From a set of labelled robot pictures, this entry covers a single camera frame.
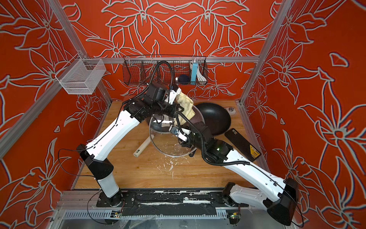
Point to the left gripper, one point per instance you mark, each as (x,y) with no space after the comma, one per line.
(176,107)

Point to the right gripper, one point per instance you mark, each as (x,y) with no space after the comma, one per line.
(185,143)

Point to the yellow cloth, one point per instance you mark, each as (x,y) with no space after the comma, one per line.
(186,105)

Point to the glass pot lid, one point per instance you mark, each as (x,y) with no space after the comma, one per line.
(169,144)

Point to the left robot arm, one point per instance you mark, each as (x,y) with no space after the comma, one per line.
(155,99)

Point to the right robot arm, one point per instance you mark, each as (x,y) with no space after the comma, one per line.
(278,196)

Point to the blue round object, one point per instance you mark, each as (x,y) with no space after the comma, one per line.
(184,79)

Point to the black frying pan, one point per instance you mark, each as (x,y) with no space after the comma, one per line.
(216,122)

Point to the light blue white brush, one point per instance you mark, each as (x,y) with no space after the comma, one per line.
(196,75)

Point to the black plate with warning label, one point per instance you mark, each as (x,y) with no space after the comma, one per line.
(243,145)

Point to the clear plastic basket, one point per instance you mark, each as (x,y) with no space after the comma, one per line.
(82,76)

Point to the pan with white-handled lid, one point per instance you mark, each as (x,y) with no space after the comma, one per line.
(159,124)

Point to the black wire basket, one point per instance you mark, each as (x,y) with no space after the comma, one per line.
(164,69)

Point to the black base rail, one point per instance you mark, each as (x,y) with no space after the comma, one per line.
(209,202)

